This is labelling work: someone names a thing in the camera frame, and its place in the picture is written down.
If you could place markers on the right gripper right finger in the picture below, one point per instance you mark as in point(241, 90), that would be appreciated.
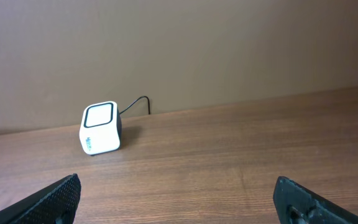
point(295, 203)

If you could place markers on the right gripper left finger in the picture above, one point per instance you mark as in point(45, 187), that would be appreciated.
point(56, 203)

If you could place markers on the white barcode scanner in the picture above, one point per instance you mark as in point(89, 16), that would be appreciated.
point(101, 128)

